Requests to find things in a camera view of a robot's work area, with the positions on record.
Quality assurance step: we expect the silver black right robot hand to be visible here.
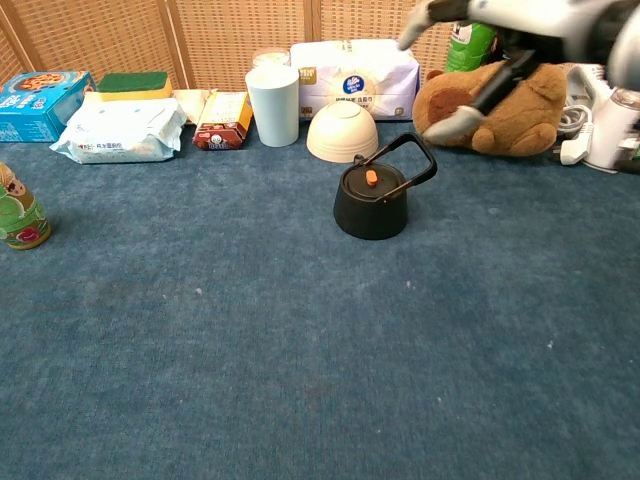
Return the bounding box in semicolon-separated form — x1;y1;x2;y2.
397;0;624;144

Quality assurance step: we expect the small black lid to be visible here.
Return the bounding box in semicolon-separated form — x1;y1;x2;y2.
347;164;401;199

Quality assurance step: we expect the green chips can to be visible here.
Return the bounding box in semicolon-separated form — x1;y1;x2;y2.
443;19;499;74

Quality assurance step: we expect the brown capybara plush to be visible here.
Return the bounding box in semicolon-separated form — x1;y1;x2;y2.
412;59;569;157

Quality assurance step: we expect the white hair dryer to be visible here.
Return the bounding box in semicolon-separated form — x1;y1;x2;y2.
564;64;640;174

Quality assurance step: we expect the white tissue pack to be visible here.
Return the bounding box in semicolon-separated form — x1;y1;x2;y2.
289;38;421;122

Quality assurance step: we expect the cream upturned bowl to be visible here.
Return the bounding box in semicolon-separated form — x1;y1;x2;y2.
306;102;380;164

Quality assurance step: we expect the white tape roll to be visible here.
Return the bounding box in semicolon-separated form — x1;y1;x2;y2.
252;47;292;69

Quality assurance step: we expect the pale blue cup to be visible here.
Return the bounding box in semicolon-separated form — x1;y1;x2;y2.
244;64;301;148

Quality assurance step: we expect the wicker folding screen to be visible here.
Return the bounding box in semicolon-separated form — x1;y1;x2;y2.
0;0;640;96

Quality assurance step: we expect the brown orange drink carton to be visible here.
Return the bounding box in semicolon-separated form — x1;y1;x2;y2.
192;91;254;151

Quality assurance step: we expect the green yellow sponge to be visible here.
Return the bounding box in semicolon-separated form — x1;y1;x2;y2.
97;71;174;103

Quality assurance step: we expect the blue table cloth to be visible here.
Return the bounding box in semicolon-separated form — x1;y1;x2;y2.
0;119;640;480

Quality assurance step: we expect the light blue wet wipes pack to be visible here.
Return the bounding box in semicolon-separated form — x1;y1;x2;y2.
49;97;189;165

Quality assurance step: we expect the blue cookie box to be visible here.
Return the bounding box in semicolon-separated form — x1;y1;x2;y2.
0;70;96;144

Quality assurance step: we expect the green metallic egg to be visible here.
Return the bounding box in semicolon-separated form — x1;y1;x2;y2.
0;162;52;250

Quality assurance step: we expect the white power cable with plug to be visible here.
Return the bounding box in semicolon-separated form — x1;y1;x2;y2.
554;107;596;166

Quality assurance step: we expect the black teapot with handle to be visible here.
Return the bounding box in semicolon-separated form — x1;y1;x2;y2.
333;132;439;241

